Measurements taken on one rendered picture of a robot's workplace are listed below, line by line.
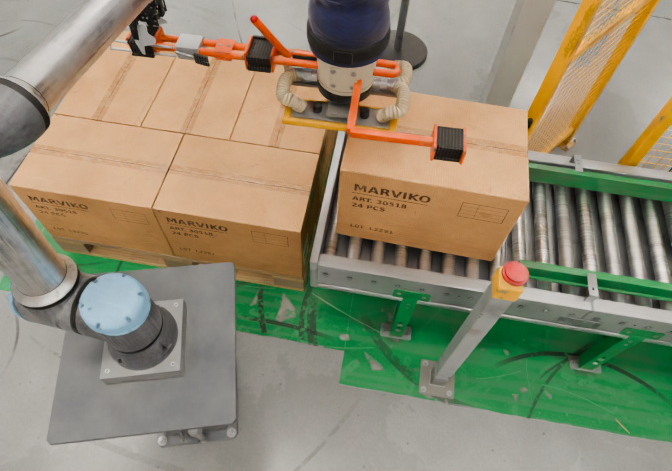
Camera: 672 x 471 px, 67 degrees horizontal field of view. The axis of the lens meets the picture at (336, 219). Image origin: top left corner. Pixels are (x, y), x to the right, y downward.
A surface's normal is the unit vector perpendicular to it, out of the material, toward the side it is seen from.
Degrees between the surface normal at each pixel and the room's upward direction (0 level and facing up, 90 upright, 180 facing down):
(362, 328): 0
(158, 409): 0
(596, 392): 0
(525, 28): 90
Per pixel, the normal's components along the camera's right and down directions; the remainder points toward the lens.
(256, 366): 0.04, -0.54
